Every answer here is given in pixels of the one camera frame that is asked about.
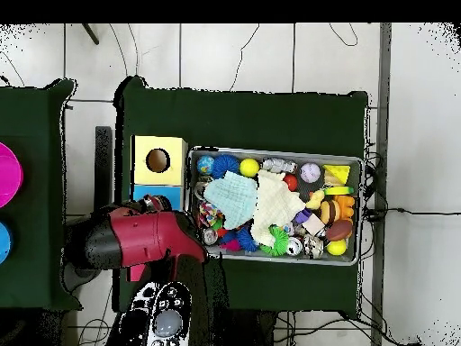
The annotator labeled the pink round plate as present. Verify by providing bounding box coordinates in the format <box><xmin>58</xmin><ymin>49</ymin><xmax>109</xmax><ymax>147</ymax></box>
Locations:
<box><xmin>0</xmin><ymin>141</ymin><xmax>25</xmax><ymax>210</ymax></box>

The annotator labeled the crushed silver can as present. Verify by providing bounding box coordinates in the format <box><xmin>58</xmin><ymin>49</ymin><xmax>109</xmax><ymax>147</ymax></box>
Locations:
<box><xmin>303</xmin><ymin>234</ymin><xmax>326</xmax><ymax>260</ymax></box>

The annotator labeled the orange spiky toy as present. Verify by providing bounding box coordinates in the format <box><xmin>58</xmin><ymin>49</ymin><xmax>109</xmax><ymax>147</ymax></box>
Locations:
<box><xmin>337</xmin><ymin>196</ymin><xmax>357</xmax><ymax>222</ymax></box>

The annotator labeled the pale yellow cloth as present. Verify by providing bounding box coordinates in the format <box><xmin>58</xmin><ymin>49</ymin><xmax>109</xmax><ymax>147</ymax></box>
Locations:
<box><xmin>251</xmin><ymin>168</ymin><xmax>307</xmax><ymax>249</ymax></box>

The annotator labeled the multicoloured toy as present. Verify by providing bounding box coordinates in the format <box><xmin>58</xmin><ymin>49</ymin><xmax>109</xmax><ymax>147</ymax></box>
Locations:
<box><xmin>198</xmin><ymin>201</ymin><xmax>221</xmax><ymax>228</ymax></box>

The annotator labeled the dark green side table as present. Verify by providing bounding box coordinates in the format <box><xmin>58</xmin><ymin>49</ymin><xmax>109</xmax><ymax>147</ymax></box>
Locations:
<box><xmin>0</xmin><ymin>77</ymin><xmax>82</xmax><ymax>313</ymax></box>

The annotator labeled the small red ball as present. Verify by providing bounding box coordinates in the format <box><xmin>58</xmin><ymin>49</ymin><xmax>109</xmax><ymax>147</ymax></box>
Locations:
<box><xmin>283</xmin><ymin>173</ymin><xmax>300</xmax><ymax>192</ymax></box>

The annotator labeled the clear mesh bin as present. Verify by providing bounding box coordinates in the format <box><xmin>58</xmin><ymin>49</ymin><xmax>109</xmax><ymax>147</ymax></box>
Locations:
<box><xmin>183</xmin><ymin>147</ymin><xmax>365</xmax><ymax>267</ymax></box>

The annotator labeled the silver robot toy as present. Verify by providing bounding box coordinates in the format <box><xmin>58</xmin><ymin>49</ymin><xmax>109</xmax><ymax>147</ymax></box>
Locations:
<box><xmin>261</xmin><ymin>158</ymin><xmax>298</xmax><ymax>175</ymax></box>

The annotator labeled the blue globe ball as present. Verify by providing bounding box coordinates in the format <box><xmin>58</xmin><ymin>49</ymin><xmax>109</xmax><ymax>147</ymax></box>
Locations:
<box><xmin>195</xmin><ymin>154</ymin><xmax>216</xmax><ymax>177</ymax></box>

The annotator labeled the wooden box with three holes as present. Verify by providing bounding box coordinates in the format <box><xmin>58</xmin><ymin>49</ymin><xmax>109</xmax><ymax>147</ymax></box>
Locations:
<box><xmin>128</xmin><ymin>133</ymin><xmax>190</xmax><ymax>217</ymax></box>

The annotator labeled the silver and black can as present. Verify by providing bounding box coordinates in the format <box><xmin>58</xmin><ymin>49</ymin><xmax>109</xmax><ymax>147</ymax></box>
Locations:
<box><xmin>201</xmin><ymin>226</ymin><xmax>221</xmax><ymax>247</ymax></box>

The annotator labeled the toy hamburger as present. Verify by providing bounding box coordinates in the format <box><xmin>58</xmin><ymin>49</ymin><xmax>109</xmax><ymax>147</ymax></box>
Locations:
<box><xmin>320</xmin><ymin>200</ymin><xmax>343</xmax><ymax>224</ymax></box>

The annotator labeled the small yellow ball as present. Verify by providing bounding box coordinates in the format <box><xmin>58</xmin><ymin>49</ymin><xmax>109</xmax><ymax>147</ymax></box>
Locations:
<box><xmin>327</xmin><ymin>237</ymin><xmax>348</xmax><ymax>258</ymax></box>

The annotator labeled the tan wooden cube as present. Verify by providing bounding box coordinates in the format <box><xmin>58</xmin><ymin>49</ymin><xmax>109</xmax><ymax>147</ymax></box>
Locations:
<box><xmin>302</xmin><ymin>215</ymin><xmax>327</xmax><ymax>237</ymax></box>

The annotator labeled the blue round plate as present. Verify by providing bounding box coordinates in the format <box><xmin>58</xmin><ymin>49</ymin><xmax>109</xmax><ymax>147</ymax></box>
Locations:
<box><xmin>0</xmin><ymin>221</ymin><xmax>13</xmax><ymax>264</ymax></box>

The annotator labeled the black floor cable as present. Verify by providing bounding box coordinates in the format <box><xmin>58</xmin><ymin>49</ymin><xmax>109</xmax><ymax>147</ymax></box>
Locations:
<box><xmin>362</xmin><ymin>147</ymin><xmax>461</xmax><ymax>221</ymax></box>

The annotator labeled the white baseball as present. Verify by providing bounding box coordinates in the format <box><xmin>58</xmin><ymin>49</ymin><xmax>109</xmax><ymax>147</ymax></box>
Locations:
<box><xmin>300</xmin><ymin>162</ymin><xmax>321</xmax><ymax>184</ymax></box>

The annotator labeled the blue spiky ball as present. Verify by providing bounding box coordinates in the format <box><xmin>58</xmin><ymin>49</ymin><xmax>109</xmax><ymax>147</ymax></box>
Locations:
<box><xmin>212</xmin><ymin>153</ymin><xmax>242</xmax><ymax>180</ymax></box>

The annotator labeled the blue fuzzy toy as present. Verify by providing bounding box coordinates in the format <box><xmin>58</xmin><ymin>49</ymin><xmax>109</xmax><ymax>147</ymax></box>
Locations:
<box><xmin>236</xmin><ymin>223</ymin><xmax>260</xmax><ymax>253</ymax></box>

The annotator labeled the mint green cloth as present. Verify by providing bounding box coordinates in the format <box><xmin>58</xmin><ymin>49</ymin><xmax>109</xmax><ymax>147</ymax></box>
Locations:
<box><xmin>203</xmin><ymin>171</ymin><xmax>260</xmax><ymax>232</ymax></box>

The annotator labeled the green fuzzy toy with eyes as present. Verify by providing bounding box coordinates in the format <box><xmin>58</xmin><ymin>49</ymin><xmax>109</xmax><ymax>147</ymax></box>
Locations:
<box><xmin>259</xmin><ymin>227</ymin><xmax>292</xmax><ymax>259</ymax></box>

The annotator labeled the brown toy football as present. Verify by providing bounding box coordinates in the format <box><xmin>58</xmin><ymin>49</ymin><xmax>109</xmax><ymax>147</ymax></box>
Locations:
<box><xmin>324</xmin><ymin>219</ymin><xmax>355</xmax><ymax>242</ymax></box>

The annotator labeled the yellow duck toy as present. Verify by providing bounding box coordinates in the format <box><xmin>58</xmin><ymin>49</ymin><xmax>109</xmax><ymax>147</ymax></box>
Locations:
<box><xmin>305</xmin><ymin>189</ymin><xmax>326</xmax><ymax>212</ymax></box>

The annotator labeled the yellow toy banana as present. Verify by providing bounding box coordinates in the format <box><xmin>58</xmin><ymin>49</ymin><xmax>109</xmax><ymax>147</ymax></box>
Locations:
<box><xmin>323</xmin><ymin>187</ymin><xmax>357</xmax><ymax>197</ymax></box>

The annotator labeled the pink fuzzy toy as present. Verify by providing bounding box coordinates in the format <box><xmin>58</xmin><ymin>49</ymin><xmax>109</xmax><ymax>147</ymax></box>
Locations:
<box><xmin>219</xmin><ymin>230</ymin><xmax>242</xmax><ymax>253</ymax></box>

